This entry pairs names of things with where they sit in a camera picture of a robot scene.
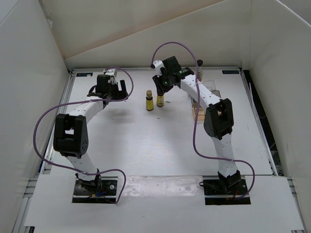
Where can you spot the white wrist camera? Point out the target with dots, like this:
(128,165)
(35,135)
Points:
(158,66)
(111,73)

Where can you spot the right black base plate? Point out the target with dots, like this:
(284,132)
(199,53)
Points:
(215,195)

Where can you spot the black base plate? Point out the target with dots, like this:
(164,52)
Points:
(106,194)
(215,195)

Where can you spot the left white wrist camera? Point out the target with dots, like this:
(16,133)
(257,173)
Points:
(111,73)

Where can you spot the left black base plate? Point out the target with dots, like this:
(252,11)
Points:
(106,194)

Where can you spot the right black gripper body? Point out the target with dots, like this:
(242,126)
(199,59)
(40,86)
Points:
(166,82)

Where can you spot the tiered plastic condiment rack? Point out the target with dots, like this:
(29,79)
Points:
(210,85)

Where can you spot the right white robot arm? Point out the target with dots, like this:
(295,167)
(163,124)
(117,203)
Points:
(218,121)

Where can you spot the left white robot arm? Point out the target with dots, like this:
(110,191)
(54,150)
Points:
(70,132)

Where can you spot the tall red label sauce bottle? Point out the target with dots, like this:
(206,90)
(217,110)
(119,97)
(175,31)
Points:
(200,71)

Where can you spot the small yellow label bottle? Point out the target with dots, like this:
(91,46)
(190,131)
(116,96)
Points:
(149,101)
(160,100)

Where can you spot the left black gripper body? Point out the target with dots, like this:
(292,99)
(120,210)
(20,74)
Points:
(113,95)

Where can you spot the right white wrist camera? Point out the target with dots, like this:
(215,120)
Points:
(158,66)

